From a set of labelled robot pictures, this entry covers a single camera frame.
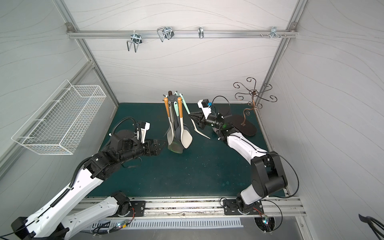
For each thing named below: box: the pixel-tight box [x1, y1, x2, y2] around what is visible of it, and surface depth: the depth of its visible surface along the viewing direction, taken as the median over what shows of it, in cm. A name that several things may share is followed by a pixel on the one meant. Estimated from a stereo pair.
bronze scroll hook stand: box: [231, 77, 278, 136], surface depth 88 cm
